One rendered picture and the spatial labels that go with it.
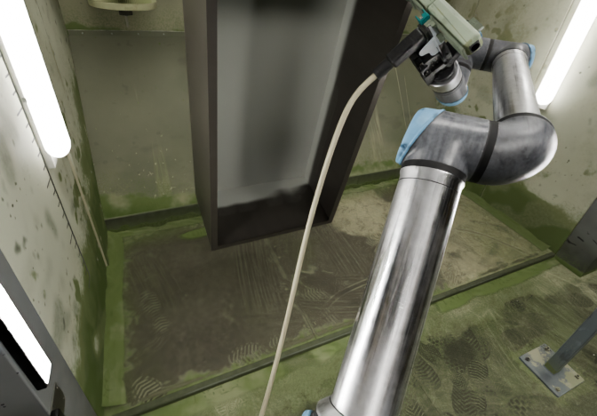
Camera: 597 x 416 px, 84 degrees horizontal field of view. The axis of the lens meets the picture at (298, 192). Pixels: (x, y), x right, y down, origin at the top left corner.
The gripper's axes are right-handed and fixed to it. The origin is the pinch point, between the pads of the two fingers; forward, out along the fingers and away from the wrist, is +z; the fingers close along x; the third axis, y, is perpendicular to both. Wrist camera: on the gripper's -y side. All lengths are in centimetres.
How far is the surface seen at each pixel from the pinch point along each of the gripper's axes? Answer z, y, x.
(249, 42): -6, 46, 50
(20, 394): 39, 113, -38
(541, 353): -145, 32, -92
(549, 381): -134, 35, -102
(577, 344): -126, 16, -89
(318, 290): -92, 107, -24
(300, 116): -48, 56, 42
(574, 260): -210, -10, -61
